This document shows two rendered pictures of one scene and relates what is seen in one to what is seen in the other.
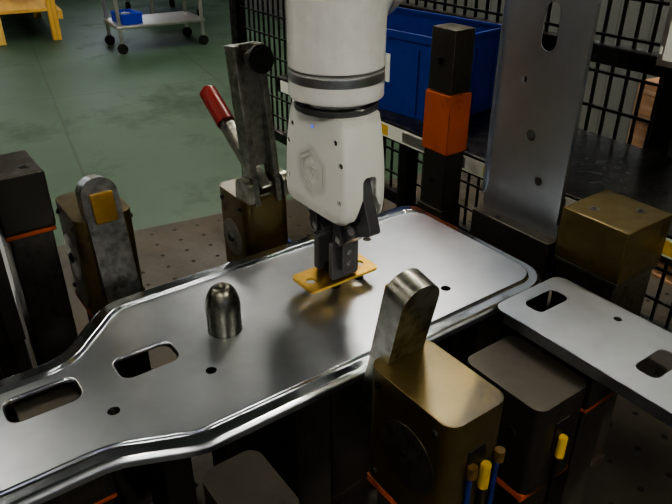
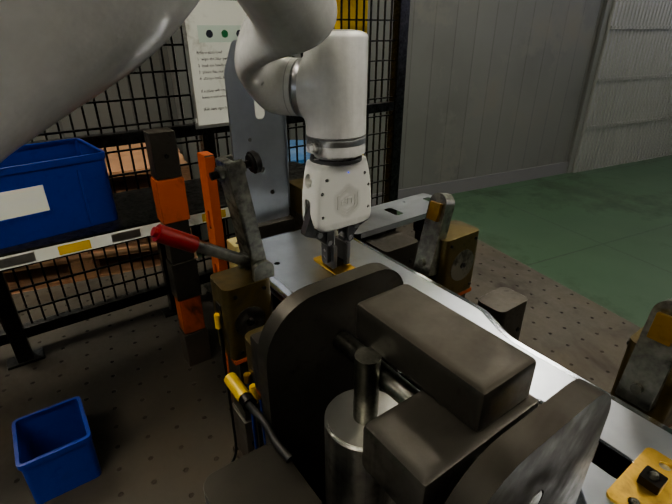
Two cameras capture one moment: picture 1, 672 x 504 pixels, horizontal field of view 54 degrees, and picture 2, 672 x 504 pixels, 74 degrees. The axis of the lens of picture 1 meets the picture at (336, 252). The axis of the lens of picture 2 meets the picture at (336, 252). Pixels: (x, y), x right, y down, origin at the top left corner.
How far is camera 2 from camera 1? 0.86 m
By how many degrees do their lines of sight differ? 77
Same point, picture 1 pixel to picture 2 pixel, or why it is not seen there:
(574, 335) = (377, 221)
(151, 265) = not seen: outside the picture
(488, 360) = (386, 247)
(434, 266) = (315, 245)
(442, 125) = (181, 200)
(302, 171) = (339, 206)
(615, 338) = (378, 215)
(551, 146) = (275, 169)
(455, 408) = (467, 228)
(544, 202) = (278, 200)
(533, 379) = (397, 239)
